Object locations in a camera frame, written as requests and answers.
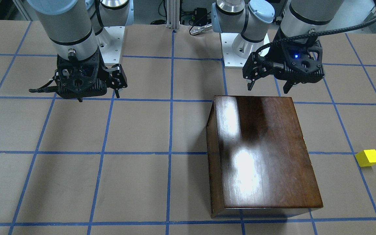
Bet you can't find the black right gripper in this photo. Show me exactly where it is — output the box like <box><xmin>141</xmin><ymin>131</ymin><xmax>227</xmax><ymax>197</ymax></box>
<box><xmin>76</xmin><ymin>64</ymin><xmax>128</xmax><ymax>102</ymax></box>

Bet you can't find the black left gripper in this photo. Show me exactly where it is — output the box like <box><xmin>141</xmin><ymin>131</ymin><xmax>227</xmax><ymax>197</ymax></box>
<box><xmin>242</xmin><ymin>52</ymin><xmax>294</xmax><ymax>94</ymax></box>

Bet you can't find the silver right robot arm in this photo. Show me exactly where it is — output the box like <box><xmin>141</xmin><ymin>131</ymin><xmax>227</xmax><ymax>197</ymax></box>
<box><xmin>28</xmin><ymin>0</ymin><xmax>134</xmax><ymax>102</ymax></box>

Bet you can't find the dark wooden drawer cabinet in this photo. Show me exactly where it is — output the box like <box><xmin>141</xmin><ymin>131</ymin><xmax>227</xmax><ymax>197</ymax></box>
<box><xmin>206</xmin><ymin>96</ymin><xmax>323</xmax><ymax>218</ymax></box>

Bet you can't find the yellow block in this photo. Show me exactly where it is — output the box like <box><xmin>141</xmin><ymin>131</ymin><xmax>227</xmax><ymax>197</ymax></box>
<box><xmin>355</xmin><ymin>149</ymin><xmax>376</xmax><ymax>167</ymax></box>

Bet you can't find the silver cylindrical connector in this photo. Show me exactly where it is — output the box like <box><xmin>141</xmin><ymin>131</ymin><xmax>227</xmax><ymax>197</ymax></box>
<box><xmin>189</xmin><ymin>23</ymin><xmax>213</xmax><ymax>36</ymax></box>

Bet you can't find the black power adapter box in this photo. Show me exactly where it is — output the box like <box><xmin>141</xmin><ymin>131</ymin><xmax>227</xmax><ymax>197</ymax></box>
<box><xmin>192</xmin><ymin>8</ymin><xmax>207</xmax><ymax>23</ymax></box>

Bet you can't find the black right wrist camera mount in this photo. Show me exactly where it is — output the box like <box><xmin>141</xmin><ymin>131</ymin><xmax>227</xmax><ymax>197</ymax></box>
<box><xmin>29</xmin><ymin>54</ymin><xmax>107</xmax><ymax>99</ymax></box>

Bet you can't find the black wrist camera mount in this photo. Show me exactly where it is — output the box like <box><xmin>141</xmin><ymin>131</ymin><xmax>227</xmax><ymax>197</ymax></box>
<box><xmin>29</xmin><ymin>54</ymin><xmax>107</xmax><ymax>99</ymax></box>
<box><xmin>267</xmin><ymin>40</ymin><xmax>325</xmax><ymax>85</ymax></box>

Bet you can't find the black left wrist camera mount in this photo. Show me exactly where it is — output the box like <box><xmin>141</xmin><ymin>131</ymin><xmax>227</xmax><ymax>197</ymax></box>
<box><xmin>267</xmin><ymin>40</ymin><xmax>325</xmax><ymax>85</ymax></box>

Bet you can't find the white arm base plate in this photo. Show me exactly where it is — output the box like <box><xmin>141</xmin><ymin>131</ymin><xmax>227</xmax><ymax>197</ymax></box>
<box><xmin>97</xmin><ymin>26</ymin><xmax>125</xmax><ymax>65</ymax></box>
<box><xmin>220</xmin><ymin>33</ymin><xmax>270</xmax><ymax>69</ymax></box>

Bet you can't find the aluminium frame post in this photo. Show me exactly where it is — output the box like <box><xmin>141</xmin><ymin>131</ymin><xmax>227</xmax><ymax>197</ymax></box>
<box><xmin>165</xmin><ymin>0</ymin><xmax>180</xmax><ymax>31</ymax></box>

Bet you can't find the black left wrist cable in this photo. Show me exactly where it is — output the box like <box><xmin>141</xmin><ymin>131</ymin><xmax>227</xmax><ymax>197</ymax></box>
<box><xmin>255</xmin><ymin>0</ymin><xmax>376</xmax><ymax>62</ymax></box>

